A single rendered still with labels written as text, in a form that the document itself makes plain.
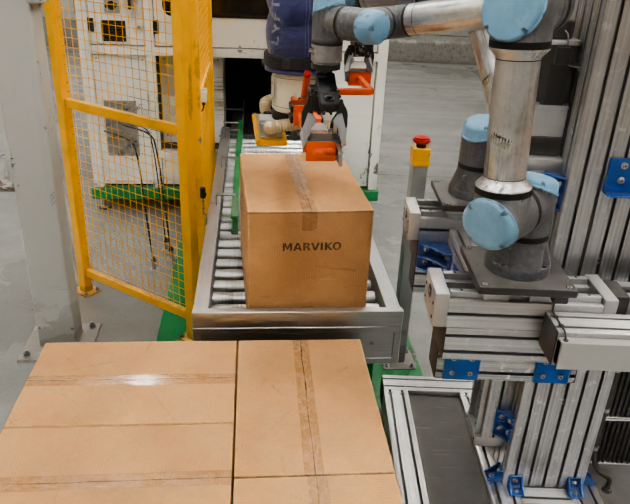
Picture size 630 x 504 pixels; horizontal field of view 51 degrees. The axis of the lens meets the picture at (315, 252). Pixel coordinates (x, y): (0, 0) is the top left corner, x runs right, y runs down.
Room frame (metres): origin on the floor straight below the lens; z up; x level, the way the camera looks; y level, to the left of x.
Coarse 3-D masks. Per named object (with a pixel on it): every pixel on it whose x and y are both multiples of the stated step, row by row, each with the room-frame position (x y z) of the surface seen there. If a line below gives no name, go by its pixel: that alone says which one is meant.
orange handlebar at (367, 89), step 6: (360, 78) 2.47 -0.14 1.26; (360, 84) 2.44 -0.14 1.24; (366, 84) 2.37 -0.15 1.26; (342, 90) 2.28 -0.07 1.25; (348, 90) 2.28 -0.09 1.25; (354, 90) 2.28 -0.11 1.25; (360, 90) 2.29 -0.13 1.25; (366, 90) 2.29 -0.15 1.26; (372, 90) 2.31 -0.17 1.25; (294, 96) 2.13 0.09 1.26; (300, 114) 1.91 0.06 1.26; (300, 120) 1.86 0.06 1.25; (318, 120) 1.85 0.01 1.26; (300, 126) 1.86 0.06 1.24; (324, 132) 1.73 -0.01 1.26; (312, 150) 1.59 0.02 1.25; (318, 150) 1.58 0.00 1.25; (324, 150) 1.58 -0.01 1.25; (330, 150) 1.58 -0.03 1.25; (318, 156) 1.58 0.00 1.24; (324, 156) 1.58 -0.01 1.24
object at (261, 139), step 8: (264, 112) 2.27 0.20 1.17; (256, 120) 2.28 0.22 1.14; (256, 128) 2.17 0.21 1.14; (256, 136) 2.08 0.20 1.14; (264, 136) 2.07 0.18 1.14; (272, 136) 2.07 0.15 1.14; (280, 136) 2.07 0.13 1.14; (256, 144) 2.04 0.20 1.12; (264, 144) 2.04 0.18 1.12; (272, 144) 2.04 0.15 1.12; (280, 144) 2.05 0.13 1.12
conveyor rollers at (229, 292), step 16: (288, 144) 4.00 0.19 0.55; (224, 192) 3.14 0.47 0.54; (224, 208) 2.90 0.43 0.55; (224, 224) 2.71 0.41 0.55; (224, 240) 2.54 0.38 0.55; (240, 240) 2.55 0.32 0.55; (224, 256) 2.43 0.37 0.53; (240, 256) 2.43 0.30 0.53; (224, 272) 2.26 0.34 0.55; (240, 272) 2.26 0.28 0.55; (224, 288) 2.16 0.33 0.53; (240, 288) 2.16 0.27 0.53; (368, 288) 2.21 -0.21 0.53; (224, 304) 2.01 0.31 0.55; (240, 304) 2.02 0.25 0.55; (368, 304) 2.06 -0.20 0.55
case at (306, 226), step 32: (256, 160) 2.41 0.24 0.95; (288, 160) 2.43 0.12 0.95; (256, 192) 2.07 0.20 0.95; (288, 192) 2.08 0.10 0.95; (320, 192) 2.10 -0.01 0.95; (352, 192) 2.11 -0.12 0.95; (256, 224) 1.90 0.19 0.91; (288, 224) 1.92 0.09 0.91; (320, 224) 1.93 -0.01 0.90; (352, 224) 1.95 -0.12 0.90; (256, 256) 1.90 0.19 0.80; (288, 256) 1.92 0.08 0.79; (320, 256) 1.93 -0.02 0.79; (352, 256) 1.95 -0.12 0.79; (256, 288) 1.90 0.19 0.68; (288, 288) 1.92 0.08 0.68; (320, 288) 1.93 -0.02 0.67; (352, 288) 1.95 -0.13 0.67
